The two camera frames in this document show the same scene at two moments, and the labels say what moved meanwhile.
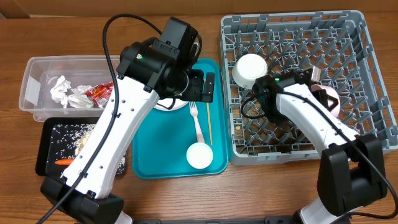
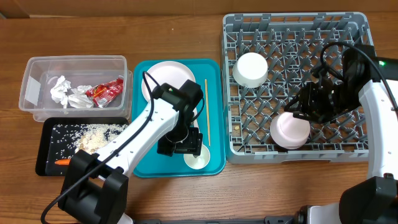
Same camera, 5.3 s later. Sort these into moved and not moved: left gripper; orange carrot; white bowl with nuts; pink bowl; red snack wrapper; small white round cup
Moved: left gripper; pink bowl
Not moved: white bowl with nuts; small white round cup; red snack wrapper; orange carrot
